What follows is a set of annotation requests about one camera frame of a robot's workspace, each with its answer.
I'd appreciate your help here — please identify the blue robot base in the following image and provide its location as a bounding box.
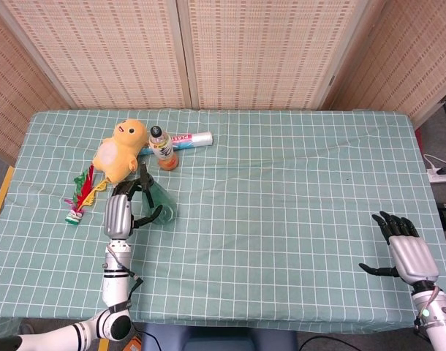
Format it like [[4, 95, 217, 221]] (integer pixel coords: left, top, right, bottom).
[[140, 323, 299, 351]]

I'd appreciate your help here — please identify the colourful feather shuttlecock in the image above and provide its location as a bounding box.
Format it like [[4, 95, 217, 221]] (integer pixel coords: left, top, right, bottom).
[[64, 164, 109, 224]]

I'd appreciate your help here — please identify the black floor cable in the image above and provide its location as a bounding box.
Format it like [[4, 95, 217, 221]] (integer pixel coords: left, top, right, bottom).
[[299, 335, 355, 351]]

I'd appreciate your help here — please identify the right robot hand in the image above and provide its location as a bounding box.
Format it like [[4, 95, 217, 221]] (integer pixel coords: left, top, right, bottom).
[[358, 211, 439, 285]]

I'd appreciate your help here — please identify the green checked tablecloth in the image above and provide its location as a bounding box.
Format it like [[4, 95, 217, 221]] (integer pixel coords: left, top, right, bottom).
[[0, 108, 446, 336]]

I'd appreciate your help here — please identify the green spray bottle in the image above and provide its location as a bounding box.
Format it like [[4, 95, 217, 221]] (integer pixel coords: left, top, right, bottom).
[[140, 163, 178, 224]]

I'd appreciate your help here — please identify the plastic bag roll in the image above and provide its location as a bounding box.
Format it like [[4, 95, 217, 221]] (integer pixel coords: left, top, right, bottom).
[[138, 131, 213, 155]]

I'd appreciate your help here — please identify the bamboo folding screen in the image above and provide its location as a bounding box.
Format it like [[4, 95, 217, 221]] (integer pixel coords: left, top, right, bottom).
[[0, 0, 446, 165]]

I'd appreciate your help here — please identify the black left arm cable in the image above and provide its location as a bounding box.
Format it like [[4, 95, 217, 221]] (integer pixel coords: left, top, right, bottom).
[[106, 245, 144, 306]]

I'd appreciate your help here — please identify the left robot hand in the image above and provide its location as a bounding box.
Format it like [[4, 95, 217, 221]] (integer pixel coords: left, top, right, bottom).
[[103, 178, 164, 238]]

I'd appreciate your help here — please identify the orange drink bottle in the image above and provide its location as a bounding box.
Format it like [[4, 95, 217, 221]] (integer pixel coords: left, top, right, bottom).
[[148, 125, 179, 172]]

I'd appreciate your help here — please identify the yellow plush toy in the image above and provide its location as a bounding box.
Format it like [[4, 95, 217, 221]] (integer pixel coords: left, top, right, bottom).
[[91, 118, 150, 187]]

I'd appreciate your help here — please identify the white power cable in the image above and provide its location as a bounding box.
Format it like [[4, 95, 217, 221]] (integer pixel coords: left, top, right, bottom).
[[423, 153, 446, 171]]

